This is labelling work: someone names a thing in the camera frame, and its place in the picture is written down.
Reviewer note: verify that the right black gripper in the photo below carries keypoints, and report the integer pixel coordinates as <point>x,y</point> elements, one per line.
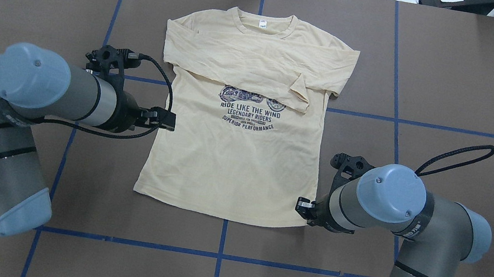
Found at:
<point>320,213</point>

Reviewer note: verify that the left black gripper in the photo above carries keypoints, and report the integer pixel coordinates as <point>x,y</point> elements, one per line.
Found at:
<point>126,113</point>

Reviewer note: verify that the beige long-sleeve printed shirt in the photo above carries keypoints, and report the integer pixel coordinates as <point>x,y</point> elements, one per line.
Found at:
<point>250,96</point>

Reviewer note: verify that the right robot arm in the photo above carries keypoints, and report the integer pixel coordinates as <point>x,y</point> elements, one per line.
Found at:
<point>437,233</point>

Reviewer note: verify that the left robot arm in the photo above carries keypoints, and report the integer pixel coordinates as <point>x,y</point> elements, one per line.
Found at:
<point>38,86</point>

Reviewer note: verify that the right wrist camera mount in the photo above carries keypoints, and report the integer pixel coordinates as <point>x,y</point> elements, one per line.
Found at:
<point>348,168</point>

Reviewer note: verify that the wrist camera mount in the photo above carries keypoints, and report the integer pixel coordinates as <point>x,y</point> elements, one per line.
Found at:
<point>348,168</point>
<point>109,63</point>

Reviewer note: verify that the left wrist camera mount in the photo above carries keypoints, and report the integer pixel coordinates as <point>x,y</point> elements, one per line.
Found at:
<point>109,63</point>

